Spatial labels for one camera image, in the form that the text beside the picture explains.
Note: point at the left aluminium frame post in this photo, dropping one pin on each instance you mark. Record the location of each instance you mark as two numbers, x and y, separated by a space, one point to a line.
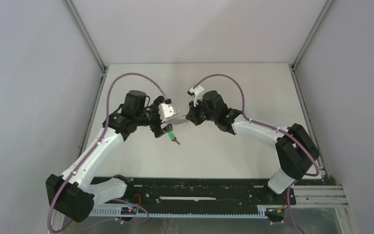
81 27

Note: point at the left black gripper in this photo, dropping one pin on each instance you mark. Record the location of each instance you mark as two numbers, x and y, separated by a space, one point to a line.
157 128

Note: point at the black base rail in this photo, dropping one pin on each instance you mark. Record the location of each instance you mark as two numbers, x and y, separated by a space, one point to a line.
203 196

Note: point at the right aluminium frame post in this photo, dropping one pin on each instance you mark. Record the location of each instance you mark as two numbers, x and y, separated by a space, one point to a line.
313 31

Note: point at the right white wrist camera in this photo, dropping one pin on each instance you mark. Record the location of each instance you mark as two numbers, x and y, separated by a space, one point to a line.
197 93

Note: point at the white cable duct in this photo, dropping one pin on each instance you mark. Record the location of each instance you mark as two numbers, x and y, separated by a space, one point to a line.
116 211

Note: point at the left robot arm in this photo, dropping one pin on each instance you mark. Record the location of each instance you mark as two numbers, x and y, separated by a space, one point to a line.
72 193

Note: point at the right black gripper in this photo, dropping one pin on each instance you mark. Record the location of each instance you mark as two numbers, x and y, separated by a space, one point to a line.
192 114

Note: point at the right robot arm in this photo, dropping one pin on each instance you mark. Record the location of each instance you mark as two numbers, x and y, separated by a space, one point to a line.
296 151

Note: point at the aluminium frame post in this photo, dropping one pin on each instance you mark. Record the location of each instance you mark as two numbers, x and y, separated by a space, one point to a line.
313 31
81 27

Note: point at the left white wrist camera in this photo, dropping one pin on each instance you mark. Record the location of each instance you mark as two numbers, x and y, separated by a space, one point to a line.
167 110

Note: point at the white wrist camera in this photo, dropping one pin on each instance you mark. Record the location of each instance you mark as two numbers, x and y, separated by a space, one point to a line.
197 93
167 110

